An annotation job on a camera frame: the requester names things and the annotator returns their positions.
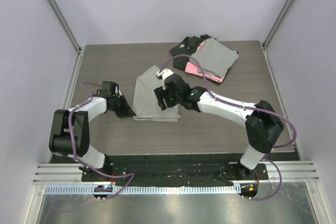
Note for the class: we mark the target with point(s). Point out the right aluminium frame post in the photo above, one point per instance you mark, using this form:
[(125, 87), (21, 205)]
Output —
[(276, 25)]

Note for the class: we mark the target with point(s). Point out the aluminium front rail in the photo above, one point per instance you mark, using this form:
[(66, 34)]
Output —
[(291, 171)]

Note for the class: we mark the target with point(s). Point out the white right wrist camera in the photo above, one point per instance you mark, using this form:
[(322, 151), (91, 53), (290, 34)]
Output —
[(163, 75)]

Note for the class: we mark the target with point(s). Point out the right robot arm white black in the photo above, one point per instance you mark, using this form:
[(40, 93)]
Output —
[(262, 126)]

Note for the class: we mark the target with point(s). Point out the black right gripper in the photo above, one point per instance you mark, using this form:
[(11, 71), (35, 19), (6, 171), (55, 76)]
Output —
[(161, 94)]

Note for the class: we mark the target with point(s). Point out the aluminium frame post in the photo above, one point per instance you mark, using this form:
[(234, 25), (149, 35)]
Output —
[(62, 21), (276, 25)]

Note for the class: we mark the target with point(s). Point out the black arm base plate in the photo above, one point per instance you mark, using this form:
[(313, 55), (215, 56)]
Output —
[(189, 170)]

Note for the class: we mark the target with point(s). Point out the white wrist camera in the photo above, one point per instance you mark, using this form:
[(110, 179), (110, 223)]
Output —
[(117, 92), (163, 75)]

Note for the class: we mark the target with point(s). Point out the grey cloth napkin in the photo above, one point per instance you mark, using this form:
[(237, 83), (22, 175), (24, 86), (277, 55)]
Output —
[(145, 104)]

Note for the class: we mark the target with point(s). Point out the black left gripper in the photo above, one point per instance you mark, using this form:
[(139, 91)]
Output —
[(126, 110)]

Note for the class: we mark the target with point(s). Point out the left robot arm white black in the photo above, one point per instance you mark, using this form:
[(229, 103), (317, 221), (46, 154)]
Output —
[(70, 134)]

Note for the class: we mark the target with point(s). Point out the left aluminium frame post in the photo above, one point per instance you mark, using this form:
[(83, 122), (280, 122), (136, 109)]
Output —
[(62, 21)]

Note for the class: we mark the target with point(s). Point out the grey folded shirt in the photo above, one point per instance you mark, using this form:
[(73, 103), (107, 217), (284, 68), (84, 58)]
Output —
[(214, 58)]

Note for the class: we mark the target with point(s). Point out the white slotted cable duct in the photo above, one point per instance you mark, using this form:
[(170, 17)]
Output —
[(130, 190)]

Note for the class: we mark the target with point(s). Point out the black polo shirt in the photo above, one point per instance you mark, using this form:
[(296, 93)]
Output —
[(189, 46)]

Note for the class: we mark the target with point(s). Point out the pink folded shirt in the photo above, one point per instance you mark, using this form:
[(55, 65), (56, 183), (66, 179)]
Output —
[(211, 55)]

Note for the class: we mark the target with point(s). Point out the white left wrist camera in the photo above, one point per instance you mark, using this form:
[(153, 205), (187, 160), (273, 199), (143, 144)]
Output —
[(117, 92)]

